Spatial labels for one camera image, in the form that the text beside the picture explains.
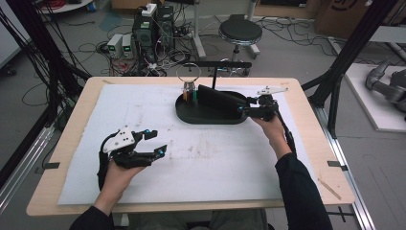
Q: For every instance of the black oval tray with hanger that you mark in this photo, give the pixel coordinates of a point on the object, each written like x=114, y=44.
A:
x=198, y=116

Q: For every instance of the white desk leg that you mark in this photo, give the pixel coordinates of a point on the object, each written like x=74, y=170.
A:
x=198, y=38
x=253, y=48

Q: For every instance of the white power supply box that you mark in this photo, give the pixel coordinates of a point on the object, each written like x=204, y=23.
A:
x=115, y=44
x=127, y=46

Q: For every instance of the white table mat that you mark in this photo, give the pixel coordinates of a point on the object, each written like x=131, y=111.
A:
x=207, y=166

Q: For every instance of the black tape piece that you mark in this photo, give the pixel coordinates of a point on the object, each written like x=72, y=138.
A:
x=51, y=165
x=335, y=164

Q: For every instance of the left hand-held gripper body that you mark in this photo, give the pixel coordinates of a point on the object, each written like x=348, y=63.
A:
x=119, y=140

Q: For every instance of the black round stool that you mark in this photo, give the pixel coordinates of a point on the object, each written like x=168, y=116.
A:
x=240, y=31

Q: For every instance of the white round table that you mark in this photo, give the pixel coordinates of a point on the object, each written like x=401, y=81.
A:
x=68, y=6

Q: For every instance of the person's right hand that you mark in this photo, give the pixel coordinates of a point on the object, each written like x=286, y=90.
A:
x=274, y=134

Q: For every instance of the white platform board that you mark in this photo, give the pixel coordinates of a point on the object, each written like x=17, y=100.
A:
x=367, y=105

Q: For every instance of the black wallet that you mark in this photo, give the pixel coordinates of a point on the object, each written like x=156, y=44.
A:
x=220, y=100

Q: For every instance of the person's left hand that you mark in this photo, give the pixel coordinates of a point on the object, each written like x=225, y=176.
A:
x=116, y=183

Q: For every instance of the black computer tower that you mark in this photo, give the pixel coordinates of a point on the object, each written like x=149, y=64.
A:
x=165, y=22
x=143, y=35

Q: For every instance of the thin wooden strip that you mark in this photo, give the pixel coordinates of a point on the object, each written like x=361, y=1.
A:
x=329, y=189

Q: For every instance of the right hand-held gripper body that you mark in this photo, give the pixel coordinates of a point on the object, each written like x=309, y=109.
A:
x=266, y=108

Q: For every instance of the aluminium rail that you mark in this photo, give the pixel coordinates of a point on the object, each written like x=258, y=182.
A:
x=348, y=179
x=22, y=163

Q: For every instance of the white adapter box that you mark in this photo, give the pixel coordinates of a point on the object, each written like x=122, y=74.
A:
x=149, y=9

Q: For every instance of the cardboard box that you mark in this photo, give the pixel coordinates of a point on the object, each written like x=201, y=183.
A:
x=328, y=16

